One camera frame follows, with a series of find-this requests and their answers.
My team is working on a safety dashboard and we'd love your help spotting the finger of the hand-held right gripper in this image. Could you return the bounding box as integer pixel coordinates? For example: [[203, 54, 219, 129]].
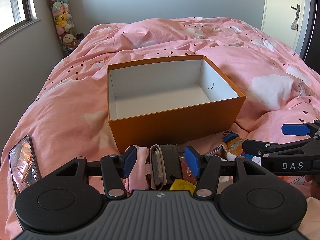
[[281, 119, 320, 138], [242, 137, 320, 160]]

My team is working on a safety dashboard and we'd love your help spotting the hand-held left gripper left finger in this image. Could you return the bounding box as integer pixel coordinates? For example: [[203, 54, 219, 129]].
[[54, 146, 138, 200]]

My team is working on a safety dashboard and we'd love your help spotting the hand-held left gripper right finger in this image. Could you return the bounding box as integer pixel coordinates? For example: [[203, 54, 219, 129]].
[[184, 145, 269, 198]]

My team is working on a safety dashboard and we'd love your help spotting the pink fabric pouch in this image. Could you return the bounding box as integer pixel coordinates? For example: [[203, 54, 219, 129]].
[[124, 145, 153, 197]]

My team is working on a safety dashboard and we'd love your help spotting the orange bear plush keychain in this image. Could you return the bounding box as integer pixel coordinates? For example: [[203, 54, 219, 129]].
[[220, 131, 260, 167]]

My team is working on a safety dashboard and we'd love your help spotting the small brown gift box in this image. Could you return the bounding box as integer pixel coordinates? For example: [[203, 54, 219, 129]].
[[160, 144, 182, 180]]

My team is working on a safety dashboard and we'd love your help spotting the yellow small toy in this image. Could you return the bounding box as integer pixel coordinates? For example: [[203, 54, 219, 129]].
[[169, 179, 196, 193]]

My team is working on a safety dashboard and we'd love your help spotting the grey zip wallet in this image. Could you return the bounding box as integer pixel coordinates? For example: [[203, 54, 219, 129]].
[[149, 144, 167, 190]]

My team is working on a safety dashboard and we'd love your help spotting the orange cardboard box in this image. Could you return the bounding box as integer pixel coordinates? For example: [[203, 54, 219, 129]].
[[107, 54, 247, 154]]

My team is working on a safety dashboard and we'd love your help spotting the pink printed duvet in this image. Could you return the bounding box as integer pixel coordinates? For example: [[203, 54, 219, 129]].
[[0, 17, 320, 240]]

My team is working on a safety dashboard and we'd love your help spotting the black smartphone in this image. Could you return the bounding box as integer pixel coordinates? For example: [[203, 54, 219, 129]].
[[9, 135, 42, 198]]

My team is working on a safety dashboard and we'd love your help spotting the dark vertical panel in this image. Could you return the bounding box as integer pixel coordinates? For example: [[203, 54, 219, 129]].
[[300, 0, 320, 65]]

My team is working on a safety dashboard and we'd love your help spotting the white door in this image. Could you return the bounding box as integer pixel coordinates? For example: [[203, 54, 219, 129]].
[[261, 0, 309, 53]]

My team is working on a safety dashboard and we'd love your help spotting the clear tube of plush toys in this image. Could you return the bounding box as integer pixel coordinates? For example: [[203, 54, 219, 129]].
[[45, 0, 77, 55]]

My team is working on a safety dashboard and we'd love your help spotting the window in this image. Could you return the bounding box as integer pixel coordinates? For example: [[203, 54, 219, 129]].
[[0, 0, 42, 39]]

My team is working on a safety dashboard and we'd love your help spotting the black door handle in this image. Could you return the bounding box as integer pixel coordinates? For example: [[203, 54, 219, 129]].
[[290, 4, 301, 20]]

